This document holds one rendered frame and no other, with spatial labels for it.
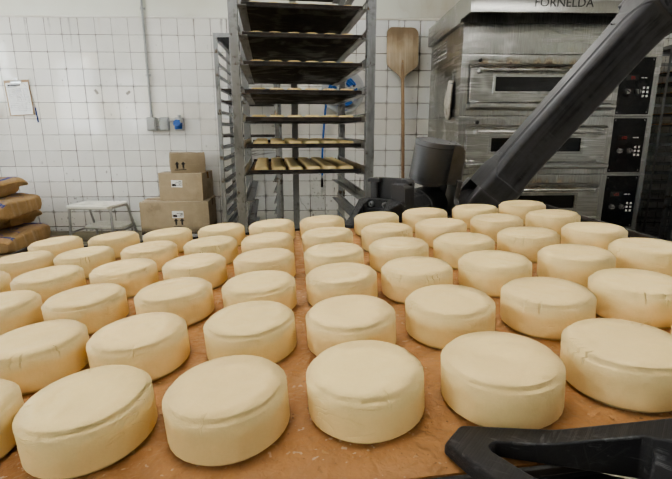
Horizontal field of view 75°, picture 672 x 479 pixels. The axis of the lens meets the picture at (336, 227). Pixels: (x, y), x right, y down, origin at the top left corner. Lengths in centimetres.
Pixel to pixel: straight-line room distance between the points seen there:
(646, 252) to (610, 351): 16
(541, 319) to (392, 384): 11
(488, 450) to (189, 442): 11
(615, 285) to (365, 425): 18
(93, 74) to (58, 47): 37
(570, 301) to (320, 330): 14
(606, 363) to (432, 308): 8
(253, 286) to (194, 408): 13
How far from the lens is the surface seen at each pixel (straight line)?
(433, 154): 62
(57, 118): 505
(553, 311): 26
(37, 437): 21
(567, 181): 390
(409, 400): 18
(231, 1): 158
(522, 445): 18
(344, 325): 23
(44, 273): 42
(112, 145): 482
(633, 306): 29
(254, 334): 23
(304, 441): 19
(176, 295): 30
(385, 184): 59
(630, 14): 71
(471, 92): 353
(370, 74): 158
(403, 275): 30
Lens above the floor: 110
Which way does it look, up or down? 13 degrees down
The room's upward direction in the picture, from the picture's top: straight up
